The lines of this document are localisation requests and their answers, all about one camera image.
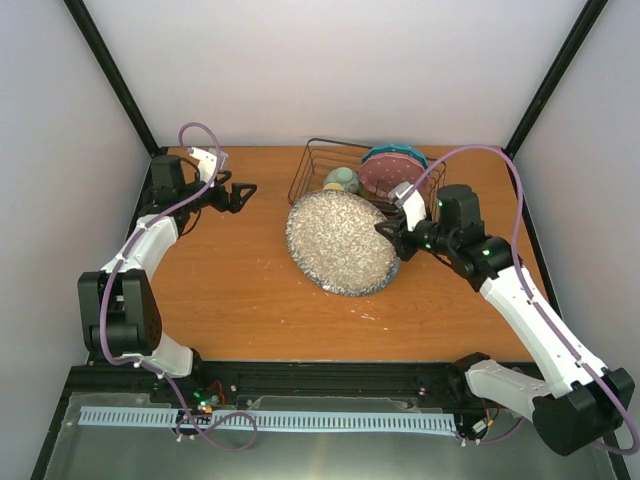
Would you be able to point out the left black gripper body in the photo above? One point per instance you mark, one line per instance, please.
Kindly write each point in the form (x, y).
(218, 202)

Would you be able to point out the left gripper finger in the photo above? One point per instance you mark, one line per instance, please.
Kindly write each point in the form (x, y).
(222, 177)
(240, 195)

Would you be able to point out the pink plate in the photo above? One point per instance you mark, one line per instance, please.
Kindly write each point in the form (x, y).
(383, 172)

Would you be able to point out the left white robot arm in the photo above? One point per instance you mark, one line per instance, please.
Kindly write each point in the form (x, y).
(121, 321)

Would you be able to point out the black wire dish rack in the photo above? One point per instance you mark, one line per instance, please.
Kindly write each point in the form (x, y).
(321, 156)

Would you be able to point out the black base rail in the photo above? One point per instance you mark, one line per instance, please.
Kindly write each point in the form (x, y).
(425, 385)

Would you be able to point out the right black frame post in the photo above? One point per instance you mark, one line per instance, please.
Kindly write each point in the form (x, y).
(578, 33)

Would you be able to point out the grey speckled large plate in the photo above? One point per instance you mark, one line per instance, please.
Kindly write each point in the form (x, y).
(331, 237)

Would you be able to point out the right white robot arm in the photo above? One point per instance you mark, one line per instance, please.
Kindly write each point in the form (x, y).
(578, 399)

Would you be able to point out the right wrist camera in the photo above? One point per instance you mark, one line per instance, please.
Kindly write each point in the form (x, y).
(406, 197)

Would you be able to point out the left black frame post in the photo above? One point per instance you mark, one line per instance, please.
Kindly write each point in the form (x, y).
(98, 47)

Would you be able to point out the green ceramic bowl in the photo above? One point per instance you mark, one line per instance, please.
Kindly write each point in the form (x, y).
(342, 179)

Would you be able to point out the black frame post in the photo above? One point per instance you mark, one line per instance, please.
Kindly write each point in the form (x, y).
(578, 33)
(98, 47)

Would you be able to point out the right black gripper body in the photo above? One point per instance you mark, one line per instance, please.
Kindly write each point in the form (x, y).
(406, 249)

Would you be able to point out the light blue cable duct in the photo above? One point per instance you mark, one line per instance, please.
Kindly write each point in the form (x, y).
(274, 421)

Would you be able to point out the blue dotted plate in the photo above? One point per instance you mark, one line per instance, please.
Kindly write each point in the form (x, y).
(401, 148)

